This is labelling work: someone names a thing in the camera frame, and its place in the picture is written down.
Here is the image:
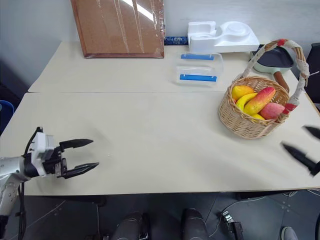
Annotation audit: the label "yellow orange mango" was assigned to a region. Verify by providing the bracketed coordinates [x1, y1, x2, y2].
[231, 85, 256, 101]

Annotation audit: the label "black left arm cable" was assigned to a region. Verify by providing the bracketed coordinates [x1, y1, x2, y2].
[16, 126, 43, 240]

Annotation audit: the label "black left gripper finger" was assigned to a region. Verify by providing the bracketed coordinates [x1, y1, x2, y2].
[62, 162, 100, 180]
[59, 138, 94, 152]

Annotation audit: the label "blue patterned strip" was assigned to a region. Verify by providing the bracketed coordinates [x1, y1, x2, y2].
[164, 36, 189, 46]

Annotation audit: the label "yellow banana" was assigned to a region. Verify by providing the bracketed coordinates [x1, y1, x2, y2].
[235, 92, 266, 121]

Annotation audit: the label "green pan with brown handle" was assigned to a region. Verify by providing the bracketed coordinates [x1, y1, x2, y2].
[248, 44, 295, 94]

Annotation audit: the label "clear plastic container blue clips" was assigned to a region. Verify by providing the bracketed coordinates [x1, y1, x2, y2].
[173, 51, 224, 88]

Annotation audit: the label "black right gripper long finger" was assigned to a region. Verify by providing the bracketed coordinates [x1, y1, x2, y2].
[281, 142, 320, 177]

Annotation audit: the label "red yellow long mango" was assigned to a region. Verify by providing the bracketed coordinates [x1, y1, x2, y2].
[243, 86, 277, 115]

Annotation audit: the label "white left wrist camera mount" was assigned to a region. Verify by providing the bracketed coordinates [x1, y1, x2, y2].
[31, 131, 55, 177]

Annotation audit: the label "black floor device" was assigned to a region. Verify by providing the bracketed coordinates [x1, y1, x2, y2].
[220, 210, 245, 240]

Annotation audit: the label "dark rounded robot foot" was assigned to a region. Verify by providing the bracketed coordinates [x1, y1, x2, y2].
[180, 207, 208, 240]
[109, 211, 151, 240]

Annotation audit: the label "wicker basket with wrapped handle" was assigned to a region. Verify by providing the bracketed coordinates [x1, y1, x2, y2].
[218, 38, 310, 140]

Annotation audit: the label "grey shoe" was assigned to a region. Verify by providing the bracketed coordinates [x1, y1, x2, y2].
[281, 226, 299, 240]

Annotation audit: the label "pink red peach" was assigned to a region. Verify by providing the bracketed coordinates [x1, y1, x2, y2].
[260, 102, 286, 120]

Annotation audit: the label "blue bin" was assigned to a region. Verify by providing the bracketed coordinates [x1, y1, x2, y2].
[0, 99, 15, 136]

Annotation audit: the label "white foam packaging tray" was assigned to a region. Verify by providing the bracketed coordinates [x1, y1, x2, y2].
[187, 20, 260, 54]

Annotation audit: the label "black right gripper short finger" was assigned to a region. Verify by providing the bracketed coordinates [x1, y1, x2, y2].
[302, 125, 320, 141]

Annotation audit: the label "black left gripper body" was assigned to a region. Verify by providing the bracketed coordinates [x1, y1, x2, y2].
[42, 145, 69, 179]

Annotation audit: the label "brown cork board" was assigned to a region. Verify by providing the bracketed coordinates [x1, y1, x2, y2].
[70, 0, 165, 59]

